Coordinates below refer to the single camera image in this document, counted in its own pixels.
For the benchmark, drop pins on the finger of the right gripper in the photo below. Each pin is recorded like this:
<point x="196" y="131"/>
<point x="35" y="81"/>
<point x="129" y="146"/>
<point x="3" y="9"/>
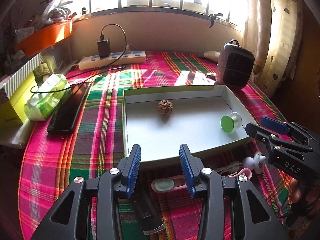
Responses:
<point x="283" y="141"/>
<point x="272" y="125"/>

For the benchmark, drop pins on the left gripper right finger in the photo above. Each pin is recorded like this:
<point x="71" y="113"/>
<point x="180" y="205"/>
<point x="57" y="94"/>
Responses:
<point x="224" y="197"/>

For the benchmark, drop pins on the white panda face toy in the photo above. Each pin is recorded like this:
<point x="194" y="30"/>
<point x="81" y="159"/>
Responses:
<point x="259" y="161"/>

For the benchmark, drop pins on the white round ball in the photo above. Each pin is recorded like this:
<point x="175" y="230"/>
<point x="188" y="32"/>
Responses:
<point x="249" y="163"/>

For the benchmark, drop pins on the pink ear hook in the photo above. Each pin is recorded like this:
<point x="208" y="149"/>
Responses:
<point x="245" y="171"/>

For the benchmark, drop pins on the black folding knife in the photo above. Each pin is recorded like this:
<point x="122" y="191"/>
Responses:
<point x="145" y="212"/>

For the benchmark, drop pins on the pink case with green disc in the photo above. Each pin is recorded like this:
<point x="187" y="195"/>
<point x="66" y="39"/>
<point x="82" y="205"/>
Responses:
<point x="170" y="184"/>

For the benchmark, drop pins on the green white suction knob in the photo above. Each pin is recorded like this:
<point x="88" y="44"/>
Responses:
<point x="231" y="122"/>

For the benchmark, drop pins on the white shallow cardboard box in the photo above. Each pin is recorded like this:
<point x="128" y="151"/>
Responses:
<point x="195" y="121"/>

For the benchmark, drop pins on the black smartphone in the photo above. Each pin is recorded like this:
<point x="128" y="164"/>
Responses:
<point x="64" y="117"/>

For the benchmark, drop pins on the pink black mini heater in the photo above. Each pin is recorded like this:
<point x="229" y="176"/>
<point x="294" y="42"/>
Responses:
<point x="234" y="66"/>

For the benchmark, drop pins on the brown carved walnut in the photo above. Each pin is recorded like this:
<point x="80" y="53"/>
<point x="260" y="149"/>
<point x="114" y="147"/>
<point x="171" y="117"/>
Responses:
<point x="165" y="108"/>

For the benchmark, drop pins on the heart pattern curtain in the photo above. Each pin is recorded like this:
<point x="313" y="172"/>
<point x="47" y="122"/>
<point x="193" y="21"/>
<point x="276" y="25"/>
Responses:
<point x="273" y="32"/>

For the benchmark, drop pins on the beige pencil shaped object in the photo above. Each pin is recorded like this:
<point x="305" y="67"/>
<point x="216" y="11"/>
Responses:
<point x="210" y="55"/>

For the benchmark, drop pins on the green tissue pack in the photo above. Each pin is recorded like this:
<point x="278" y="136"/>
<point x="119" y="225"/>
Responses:
<point x="47" y="97"/>

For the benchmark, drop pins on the white power strip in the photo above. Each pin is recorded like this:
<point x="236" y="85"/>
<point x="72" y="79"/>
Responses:
<point x="114" y="59"/>

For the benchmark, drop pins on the yellow green box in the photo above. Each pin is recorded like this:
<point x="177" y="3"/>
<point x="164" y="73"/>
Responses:
<point x="14" y="95"/>

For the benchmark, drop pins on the black window latch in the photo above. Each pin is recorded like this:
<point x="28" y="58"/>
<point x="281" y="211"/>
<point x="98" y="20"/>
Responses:
<point x="213" y="17"/>

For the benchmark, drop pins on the black charger adapter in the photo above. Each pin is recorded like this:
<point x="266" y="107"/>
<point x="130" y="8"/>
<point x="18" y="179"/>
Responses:
<point x="104" y="48"/>

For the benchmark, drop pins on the striped white box lid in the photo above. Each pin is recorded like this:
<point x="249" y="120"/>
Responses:
<point x="20" y="76"/>

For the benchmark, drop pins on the orange tray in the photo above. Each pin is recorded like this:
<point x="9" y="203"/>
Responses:
<point x="45" y="38"/>

